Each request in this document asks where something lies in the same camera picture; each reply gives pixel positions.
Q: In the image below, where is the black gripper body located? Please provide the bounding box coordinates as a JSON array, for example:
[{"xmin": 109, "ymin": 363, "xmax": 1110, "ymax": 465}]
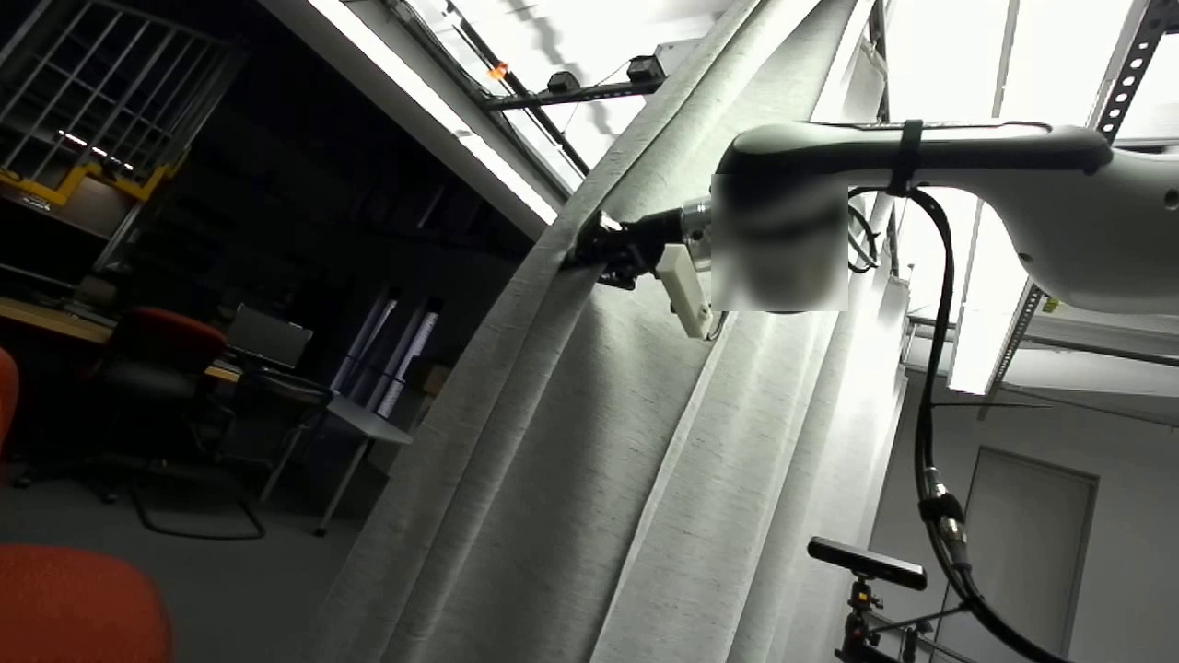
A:
[{"xmin": 608, "ymin": 203, "xmax": 694, "ymax": 288}]

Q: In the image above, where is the grey-green fabric curtain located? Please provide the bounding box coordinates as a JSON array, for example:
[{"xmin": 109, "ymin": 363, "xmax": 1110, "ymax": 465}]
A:
[{"xmin": 305, "ymin": 0, "xmax": 919, "ymax": 663}]

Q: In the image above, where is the long ceiling light strip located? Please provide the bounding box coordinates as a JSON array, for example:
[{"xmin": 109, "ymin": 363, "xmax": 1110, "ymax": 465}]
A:
[{"xmin": 259, "ymin": 0, "xmax": 566, "ymax": 234}]

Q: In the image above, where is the small white table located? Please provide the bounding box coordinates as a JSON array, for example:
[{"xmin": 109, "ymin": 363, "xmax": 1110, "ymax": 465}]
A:
[{"xmin": 259, "ymin": 390, "xmax": 415, "ymax": 540}]

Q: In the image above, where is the black office chair red back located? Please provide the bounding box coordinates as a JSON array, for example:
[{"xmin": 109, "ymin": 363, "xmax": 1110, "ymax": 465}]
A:
[{"xmin": 88, "ymin": 304, "xmax": 269, "ymax": 546}]

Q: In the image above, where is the grey door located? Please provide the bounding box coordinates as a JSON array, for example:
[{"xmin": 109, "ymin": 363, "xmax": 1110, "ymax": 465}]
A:
[{"xmin": 933, "ymin": 440, "xmax": 1102, "ymax": 663}]

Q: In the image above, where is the wooden desk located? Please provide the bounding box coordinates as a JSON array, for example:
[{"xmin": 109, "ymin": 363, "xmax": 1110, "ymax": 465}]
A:
[{"xmin": 0, "ymin": 290, "xmax": 244, "ymax": 386}]

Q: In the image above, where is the orange-red chair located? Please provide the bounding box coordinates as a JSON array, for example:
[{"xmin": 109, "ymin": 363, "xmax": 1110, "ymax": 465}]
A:
[{"xmin": 0, "ymin": 344, "xmax": 178, "ymax": 663}]

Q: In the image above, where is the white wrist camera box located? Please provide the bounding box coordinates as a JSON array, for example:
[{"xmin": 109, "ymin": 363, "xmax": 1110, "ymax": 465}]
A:
[{"xmin": 651, "ymin": 239, "xmax": 717, "ymax": 341}]

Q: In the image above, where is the black curtain rod bracket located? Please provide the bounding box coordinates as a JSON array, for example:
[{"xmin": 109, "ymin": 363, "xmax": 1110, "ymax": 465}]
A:
[{"xmin": 485, "ymin": 51, "xmax": 672, "ymax": 119}]

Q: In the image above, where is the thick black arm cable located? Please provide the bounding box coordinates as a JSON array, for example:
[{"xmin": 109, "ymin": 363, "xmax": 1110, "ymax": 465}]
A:
[{"xmin": 831, "ymin": 179, "xmax": 1076, "ymax": 663}]

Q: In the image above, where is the black camera on stand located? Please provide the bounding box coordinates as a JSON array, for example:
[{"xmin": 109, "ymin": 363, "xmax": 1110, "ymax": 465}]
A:
[{"xmin": 802, "ymin": 531, "xmax": 973, "ymax": 663}]

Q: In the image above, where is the perforated metal rail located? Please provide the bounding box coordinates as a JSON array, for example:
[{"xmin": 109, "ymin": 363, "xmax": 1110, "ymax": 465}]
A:
[{"xmin": 1086, "ymin": 0, "xmax": 1170, "ymax": 142}]

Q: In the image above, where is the gridded window frame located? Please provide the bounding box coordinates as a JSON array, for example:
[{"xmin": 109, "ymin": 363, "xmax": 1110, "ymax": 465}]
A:
[{"xmin": 0, "ymin": 0, "xmax": 235, "ymax": 206}]

